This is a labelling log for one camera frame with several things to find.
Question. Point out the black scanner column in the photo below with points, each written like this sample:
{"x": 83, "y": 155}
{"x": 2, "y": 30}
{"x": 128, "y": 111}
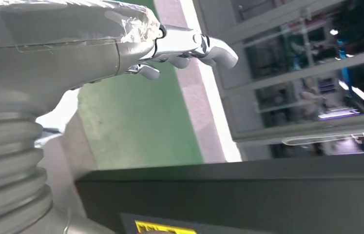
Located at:
{"x": 233, "y": 193}

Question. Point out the ruler label yellow sticker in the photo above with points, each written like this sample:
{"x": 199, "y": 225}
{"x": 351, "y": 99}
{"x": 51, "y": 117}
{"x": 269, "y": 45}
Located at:
{"x": 162, "y": 227}

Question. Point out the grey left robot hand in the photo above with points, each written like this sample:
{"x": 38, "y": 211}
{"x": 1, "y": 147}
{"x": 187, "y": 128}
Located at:
{"x": 56, "y": 48}

